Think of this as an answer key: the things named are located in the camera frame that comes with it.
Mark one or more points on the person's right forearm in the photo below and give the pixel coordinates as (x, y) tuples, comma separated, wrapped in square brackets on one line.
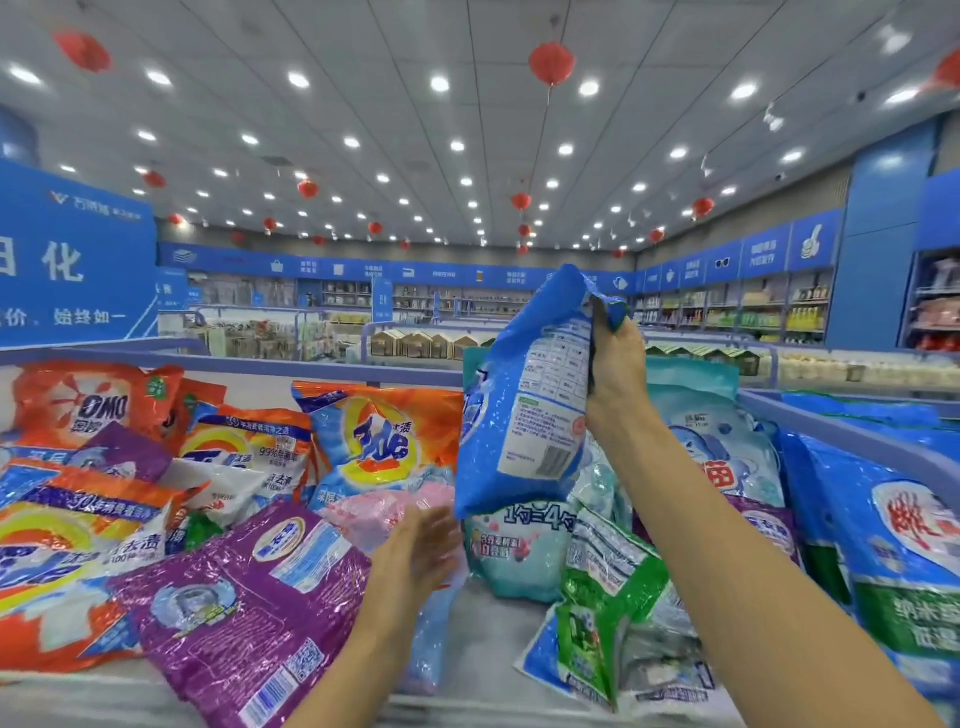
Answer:
[(750, 600)]

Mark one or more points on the person's left forearm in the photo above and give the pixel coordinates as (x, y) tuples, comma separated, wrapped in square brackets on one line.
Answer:
[(360, 675)]

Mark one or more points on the row of pale bottles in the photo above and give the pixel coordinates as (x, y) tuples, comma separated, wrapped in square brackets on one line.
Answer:
[(870, 368)]

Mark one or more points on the wall rack with pink goods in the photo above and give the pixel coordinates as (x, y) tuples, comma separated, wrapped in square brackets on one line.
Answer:
[(933, 308)]

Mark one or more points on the far wall racks with goods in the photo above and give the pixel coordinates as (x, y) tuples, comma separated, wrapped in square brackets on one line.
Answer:
[(495, 305)]

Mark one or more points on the clear green-print detergent bag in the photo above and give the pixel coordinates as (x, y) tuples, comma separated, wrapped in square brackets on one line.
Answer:
[(615, 600)]

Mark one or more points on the white grey detergent bag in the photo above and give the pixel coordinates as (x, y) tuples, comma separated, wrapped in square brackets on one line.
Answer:
[(218, 488)]

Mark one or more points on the purple detergent bag white label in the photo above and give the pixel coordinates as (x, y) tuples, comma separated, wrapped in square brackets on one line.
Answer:
[(240, 615), (128, 450), (765, 525)]

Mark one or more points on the small blue hanging sign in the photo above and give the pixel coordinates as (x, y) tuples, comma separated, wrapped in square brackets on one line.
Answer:
[(381, 297)]

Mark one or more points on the blue wall sign band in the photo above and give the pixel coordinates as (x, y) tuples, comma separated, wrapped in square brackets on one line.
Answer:
[(450, 273)]

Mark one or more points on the blue aisle sign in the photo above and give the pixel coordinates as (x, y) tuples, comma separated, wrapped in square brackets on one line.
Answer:
[(75, 255)]

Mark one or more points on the teal Baimao bag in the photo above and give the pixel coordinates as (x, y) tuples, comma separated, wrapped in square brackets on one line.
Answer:
[(720, 443)]

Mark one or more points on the small orange Tide bag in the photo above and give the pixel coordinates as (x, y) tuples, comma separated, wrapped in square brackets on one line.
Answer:
[(375, 435)]

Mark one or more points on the pink purple detergent bag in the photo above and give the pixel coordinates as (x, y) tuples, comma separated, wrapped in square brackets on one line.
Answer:
[(360, 518)]

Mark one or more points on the hanging red lanterns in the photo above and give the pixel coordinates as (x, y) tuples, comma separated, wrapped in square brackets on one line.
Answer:
[(551, 62)]

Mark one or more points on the person's right hand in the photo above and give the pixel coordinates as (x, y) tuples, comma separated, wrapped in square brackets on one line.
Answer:
[(618, 375)]

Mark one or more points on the grey shelf with blue frame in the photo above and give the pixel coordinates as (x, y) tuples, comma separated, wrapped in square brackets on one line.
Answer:
[(495, 660)]

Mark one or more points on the orange detergent bag red swirl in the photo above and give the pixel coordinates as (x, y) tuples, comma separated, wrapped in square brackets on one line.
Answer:
[(98, 402)]

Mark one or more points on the large orange detergent bag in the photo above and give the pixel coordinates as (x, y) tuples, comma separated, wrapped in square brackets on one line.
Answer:
[(248, 435), (75, 555)]

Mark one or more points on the row of green boxes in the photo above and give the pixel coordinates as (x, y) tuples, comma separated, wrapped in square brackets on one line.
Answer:
[(420, 345)]

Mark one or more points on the beige pillar blue top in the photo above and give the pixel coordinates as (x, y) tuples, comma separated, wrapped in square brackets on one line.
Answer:
[(12, 138)]

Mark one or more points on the ceiling spotlights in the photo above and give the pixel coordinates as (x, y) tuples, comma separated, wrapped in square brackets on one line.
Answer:
[(440, 84)]

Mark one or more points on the person's left hand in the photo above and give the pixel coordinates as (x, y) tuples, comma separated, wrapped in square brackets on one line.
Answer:
[(417, 563)]

